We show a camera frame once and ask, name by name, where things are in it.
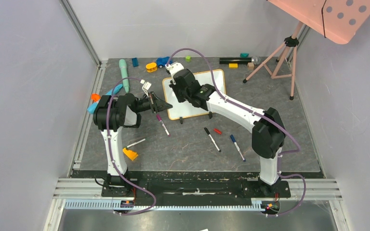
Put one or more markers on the orange toy piece left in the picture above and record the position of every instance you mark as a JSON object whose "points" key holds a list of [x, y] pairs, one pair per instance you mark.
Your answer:
{"points": [[95, 97]]}

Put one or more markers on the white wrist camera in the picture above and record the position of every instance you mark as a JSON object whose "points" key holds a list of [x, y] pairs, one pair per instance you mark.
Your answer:
{"points": [[145, 86], [172, 69]]}

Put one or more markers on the mint green toy tube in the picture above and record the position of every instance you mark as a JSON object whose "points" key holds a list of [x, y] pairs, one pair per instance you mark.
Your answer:
{"points": [[124, 75]]}

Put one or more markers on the black cylinder tube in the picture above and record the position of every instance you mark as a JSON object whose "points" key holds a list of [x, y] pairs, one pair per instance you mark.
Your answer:
{"points": [[235, 60]]}

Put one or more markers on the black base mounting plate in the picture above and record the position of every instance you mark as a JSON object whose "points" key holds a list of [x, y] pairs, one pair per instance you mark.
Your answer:
{"points": [[190, 187]]}

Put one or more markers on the green cube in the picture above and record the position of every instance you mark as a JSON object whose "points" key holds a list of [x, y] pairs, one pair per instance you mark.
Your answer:
{"points": [[188, 58]]}

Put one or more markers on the black capped whiteboard marker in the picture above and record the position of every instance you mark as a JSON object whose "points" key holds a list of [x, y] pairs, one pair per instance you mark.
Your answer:
{"points": [[212, 139]]}

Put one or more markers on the green capped whiteboard marker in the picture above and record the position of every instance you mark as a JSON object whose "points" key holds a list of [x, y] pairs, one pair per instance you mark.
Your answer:
{"points": [[132, 144]]}

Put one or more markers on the blue capped whiteboard marker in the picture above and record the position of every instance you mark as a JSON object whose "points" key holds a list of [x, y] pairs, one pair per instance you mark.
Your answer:
{"points": [[237, 147]]}

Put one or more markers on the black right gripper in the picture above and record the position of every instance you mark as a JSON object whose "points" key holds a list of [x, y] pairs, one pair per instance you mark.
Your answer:
{"points": [[176, 82]]}

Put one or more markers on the beige wooden cube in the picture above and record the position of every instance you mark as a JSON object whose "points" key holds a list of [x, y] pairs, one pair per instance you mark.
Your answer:
{"points": [[251, 66]]}

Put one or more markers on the light blue toy tube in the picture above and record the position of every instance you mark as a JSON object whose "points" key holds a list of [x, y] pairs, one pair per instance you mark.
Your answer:
{"points": [[93, 106]]}

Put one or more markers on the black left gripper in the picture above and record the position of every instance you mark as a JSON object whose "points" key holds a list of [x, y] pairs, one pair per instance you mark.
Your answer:
{"points": [[156, 104]]}

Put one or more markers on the teal block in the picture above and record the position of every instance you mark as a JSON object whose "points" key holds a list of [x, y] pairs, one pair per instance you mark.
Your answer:
{"points": [[244, 55]]}

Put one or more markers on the white comb cable duct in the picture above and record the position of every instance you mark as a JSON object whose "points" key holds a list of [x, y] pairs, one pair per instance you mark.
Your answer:
{"points": [[119, 205]]}

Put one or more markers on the pink perforated board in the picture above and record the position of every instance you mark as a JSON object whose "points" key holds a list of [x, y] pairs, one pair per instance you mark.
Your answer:
{"points": [[336, 20]]}

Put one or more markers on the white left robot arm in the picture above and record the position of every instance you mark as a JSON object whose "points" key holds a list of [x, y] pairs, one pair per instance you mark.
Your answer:
{"points": [[111, 115]]}

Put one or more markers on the white whiteboard orange frame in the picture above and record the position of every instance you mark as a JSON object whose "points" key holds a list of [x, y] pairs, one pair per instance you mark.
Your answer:
{"points": [[185, 109]]}

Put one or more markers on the purple capped whiteboard marker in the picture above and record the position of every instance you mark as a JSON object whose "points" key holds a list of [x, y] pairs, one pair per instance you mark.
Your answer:
{"points": [[163, 125]]}

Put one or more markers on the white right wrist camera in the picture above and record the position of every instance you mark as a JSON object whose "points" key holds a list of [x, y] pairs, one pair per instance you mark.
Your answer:
{"points": [[172, 69]]}

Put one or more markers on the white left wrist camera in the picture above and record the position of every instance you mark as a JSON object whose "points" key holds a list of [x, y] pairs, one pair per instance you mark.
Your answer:
{"points": [[145, 86]]}

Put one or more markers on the pink tripod stand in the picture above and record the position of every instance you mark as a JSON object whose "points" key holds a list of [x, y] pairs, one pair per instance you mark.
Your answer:
{"points": [[289, 43]]}

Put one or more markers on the dark blue block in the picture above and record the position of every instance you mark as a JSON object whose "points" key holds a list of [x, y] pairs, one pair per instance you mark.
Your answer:
{"points": [[135, 62]]}

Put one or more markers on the blue toy car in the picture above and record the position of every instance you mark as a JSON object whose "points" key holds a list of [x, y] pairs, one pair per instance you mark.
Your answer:
{"points": [[162, 61]]}

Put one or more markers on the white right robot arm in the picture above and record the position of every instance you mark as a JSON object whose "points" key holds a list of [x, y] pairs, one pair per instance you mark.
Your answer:
{"points": [[265, 125]]}

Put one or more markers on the yellow oval toy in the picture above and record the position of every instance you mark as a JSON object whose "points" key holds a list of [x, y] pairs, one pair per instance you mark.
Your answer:
{"points": [[151, 67]]}

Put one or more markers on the clear plastic ball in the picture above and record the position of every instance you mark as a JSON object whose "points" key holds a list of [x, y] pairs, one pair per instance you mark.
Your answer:
{"points": [[256, 60]]}

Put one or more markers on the orange wedge block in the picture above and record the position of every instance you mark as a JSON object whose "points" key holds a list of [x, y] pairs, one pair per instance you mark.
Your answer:
{"points": [[132, 155]]}

